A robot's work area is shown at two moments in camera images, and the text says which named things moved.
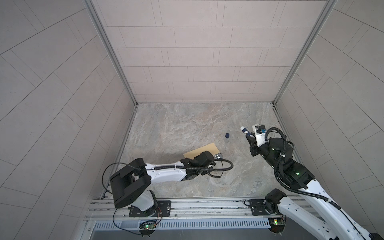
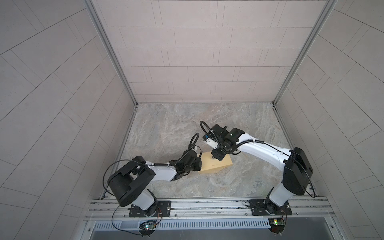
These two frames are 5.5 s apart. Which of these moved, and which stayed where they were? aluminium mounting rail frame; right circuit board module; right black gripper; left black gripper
Moved: left black gripper; right black gripper
Stayed: right circuit board module; aluminium mounting rail frame
